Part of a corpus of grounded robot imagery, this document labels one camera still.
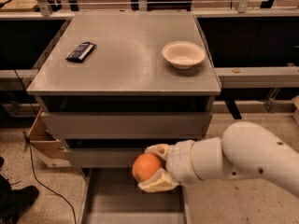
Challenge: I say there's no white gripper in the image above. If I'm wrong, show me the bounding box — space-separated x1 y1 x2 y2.
138 140 199 193

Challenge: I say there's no orange fruit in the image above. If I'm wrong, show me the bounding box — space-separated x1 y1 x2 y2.
132 153 162 182

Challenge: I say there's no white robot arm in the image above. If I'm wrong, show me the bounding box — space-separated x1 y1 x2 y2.
138 121 299 197

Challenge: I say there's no grey open bottom drawer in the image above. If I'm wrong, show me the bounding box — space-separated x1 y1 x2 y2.
78 168 191 224

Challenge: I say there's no grey middle drawer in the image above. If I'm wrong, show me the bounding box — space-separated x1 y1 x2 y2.
64 148 144 168

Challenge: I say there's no grey drawer cabinet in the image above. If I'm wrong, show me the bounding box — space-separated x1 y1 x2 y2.
26 10 222 224

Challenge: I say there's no grey top drawer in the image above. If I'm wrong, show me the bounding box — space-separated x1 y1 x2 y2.
41 112 211 139

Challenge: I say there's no brown cardboard box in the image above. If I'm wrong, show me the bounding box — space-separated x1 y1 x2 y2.
28 110 70 167

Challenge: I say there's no white paper bowl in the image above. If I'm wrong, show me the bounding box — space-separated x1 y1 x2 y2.
162 41 206 69

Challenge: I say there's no black shoe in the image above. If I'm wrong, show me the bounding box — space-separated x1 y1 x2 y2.
0 186 39 224

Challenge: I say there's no black floor cable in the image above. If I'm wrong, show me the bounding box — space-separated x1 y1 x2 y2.
21 131 78 224

